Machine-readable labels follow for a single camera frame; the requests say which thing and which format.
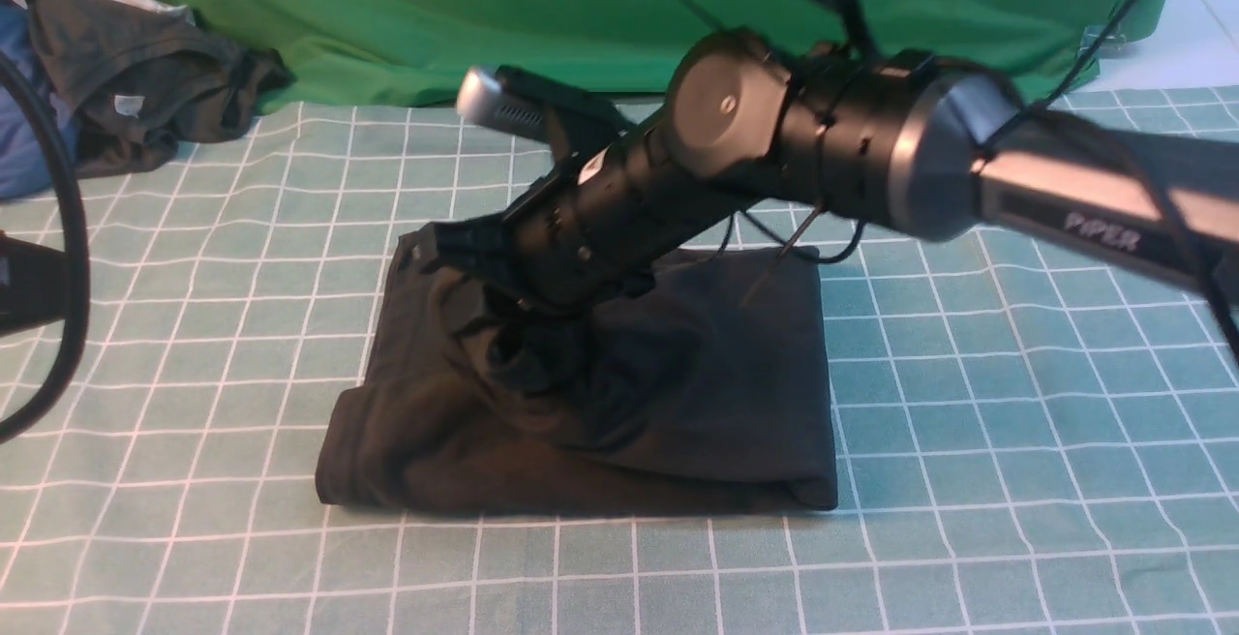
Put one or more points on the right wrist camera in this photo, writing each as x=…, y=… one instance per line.
x=521, y=103

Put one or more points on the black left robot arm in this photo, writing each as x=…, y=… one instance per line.
x=34, y=285

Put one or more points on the green checkered tablecloth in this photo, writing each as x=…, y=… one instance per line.
x=1030, y=443

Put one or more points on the clear binder clip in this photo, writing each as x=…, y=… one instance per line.
x=1102, y=42

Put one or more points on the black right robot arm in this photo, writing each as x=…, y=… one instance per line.
x=926, y=148

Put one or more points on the crumpled dark gray garment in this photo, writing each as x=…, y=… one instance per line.
x=140, y=83

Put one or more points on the dark gray long-sleeve top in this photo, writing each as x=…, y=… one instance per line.
x=708, y=395

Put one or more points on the blue garment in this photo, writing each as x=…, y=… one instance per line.
x=23, y=166

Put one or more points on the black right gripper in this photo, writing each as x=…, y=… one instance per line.
x=585, y=233

